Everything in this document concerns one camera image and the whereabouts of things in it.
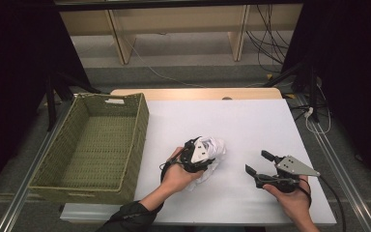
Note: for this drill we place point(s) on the aluminium floor rail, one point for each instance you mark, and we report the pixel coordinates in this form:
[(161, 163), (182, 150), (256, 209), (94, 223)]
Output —
[(344, 174), (22, 190)]

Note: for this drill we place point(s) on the black curtain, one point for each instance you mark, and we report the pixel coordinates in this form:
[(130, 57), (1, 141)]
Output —
[(351, 80), (13, 80)]

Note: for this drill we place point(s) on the wooden table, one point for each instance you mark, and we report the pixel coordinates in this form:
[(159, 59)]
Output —
[(190, 94)]

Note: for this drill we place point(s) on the person's left hand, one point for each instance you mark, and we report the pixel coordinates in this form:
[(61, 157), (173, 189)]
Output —
[(177, 179)]

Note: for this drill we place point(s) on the yellow tape piece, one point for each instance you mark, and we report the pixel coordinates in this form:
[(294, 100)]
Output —
[(290, 96), (269, 76)]

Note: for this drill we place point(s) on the black tripod stand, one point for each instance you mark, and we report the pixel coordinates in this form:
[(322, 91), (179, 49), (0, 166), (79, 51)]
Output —
[(309, 87), (53, 96)]

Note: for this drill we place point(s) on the green woven basket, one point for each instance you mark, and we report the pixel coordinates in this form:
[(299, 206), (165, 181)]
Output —
[(99, 145)]

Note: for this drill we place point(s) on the white cloth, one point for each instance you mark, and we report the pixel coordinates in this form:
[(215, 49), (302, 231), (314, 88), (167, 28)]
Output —
[(216, 147)]

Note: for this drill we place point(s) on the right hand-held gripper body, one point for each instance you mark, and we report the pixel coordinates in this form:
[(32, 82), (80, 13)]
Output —
[(294, 167)]

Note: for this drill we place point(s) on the white table cover board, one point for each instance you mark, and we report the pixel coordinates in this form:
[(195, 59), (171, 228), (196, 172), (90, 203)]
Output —
[(238, 129)]

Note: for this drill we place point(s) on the person's right hand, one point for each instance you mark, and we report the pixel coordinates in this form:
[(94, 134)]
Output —
[(291, 203)]

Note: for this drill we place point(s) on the wooden shelf unit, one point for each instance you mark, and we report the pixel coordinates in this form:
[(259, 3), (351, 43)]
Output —
[(180, 19)]

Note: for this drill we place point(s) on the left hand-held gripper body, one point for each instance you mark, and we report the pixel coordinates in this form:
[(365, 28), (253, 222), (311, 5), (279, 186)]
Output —
[(199, 151)]

